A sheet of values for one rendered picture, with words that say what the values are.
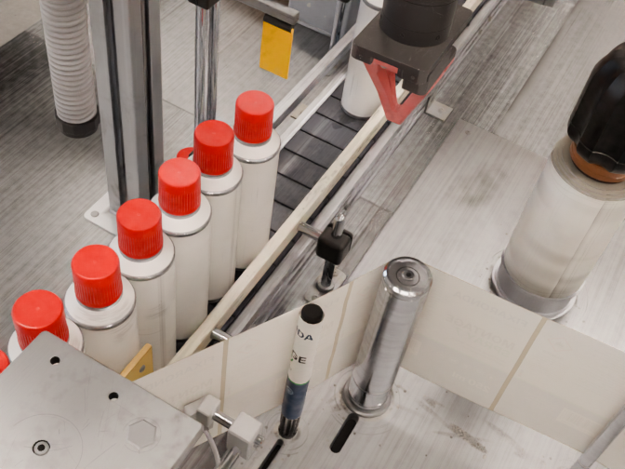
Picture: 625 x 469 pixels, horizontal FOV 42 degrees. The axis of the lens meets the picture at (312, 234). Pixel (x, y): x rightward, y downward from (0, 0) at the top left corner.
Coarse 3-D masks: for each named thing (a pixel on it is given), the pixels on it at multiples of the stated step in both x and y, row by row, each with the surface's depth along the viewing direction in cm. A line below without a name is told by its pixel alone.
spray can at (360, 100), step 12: (360, 0) 91; (372, 0) 89; (360, 12) 91; (372, 12) 89; (360, 24) 92; (348, 72) 97; (360, 72) 95; (348, 84) 98; (360, 84) 97; (372, 84) 96; (348, 96) 99; (360, 96) 98; (372, 96) 98; (348, 108) 100; (360, 108) 99; (372, 108) 99
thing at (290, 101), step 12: (348, 36) 98; (336, 48) 96; (348, 48) 98; (324, 60) 94; (336, 60) 96; (312, 72) 93; (324, 72) 94; (300, 84) 91; (312, 84) 92; (288, 96) 89; (300, 96) 90; (276, 108) 88; (288, 108) 89; (276, 120) 87
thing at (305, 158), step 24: (336, 96) 103; (408, 96) 105; (312, 120) 100; (336, 120) 100; (360, 120) 101; (288, 144) 96; (312, 144) 97; (336, 144) 97; (288, 168) 94; (312, 168) 94; (288, 192) 92; (288, 216) 89; (312, 216) 90; (240, 312) 83
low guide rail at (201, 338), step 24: (480, 0) 116; (384, 120) 98; (360, 144) 93; (336, 168) 90; (312, 192) 87; (288, 240) 84; (264, 264) 80; (240, 288) 78; (216, 312) 76; (192, 336) 74
